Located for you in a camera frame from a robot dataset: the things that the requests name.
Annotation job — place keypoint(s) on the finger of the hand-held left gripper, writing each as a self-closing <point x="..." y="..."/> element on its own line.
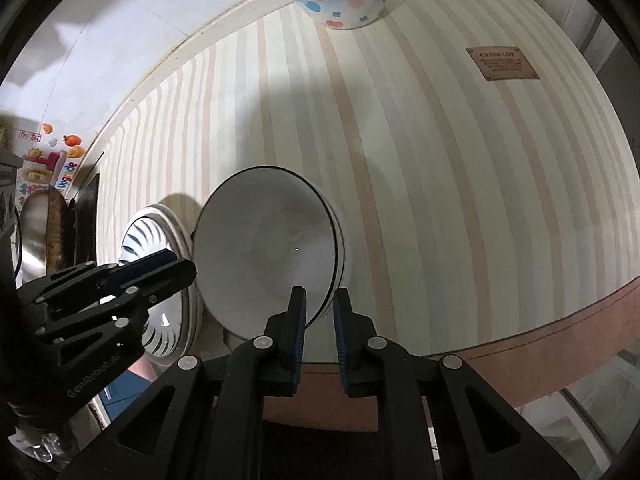
<point x="150" y="270"/>
<point x="100" y="330"/>

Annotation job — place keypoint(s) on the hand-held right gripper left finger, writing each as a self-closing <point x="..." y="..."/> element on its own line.
<point x="298" y="330"/>

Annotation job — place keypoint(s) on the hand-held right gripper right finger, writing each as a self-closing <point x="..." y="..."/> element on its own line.
<point x="342" y="335"/>

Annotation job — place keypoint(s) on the blue striped plate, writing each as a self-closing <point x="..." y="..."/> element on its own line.
<point x="135" y="240"/>

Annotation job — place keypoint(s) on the white plate with grey flower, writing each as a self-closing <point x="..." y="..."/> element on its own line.
<point x="197" y="320"/>

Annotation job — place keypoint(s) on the blue base cabinet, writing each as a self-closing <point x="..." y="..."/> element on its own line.
<point x="125" y="395"/>

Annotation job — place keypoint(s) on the metal pan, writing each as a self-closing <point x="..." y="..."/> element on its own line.
<point x="32" y="245"/>

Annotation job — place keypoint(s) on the striped tablecloth with cat print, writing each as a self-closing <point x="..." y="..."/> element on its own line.
<point x="450" y="185"/>

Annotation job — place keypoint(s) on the glass sliding door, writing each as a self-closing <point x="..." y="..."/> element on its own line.
<point x="600" y="410"/>

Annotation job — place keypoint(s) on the colourful wall stickers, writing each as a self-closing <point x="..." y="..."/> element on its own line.
<point x="40" y="175"/>

